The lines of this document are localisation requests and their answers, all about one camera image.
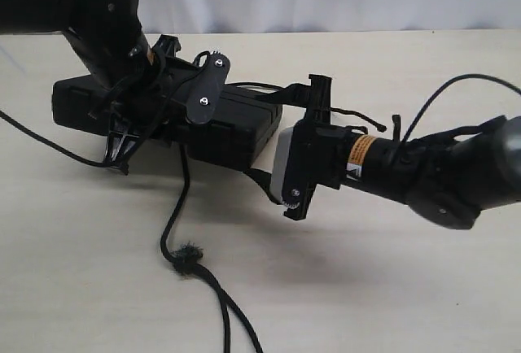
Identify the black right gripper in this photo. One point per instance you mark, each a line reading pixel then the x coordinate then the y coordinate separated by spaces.
pixel 317 150

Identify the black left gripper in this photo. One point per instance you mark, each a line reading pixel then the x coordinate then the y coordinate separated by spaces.
pixel 131 101

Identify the black plastic tool case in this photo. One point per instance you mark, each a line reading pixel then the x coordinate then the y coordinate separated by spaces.
pixel 238 132

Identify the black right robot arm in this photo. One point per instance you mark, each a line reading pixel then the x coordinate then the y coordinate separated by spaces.
pixel 448 178

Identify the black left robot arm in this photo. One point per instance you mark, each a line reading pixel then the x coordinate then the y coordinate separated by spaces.
pixel 79 21

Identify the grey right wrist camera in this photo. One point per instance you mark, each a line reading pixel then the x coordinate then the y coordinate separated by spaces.
pixel 282 181

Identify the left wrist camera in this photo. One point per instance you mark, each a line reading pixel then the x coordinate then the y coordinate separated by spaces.
pixel 205 90

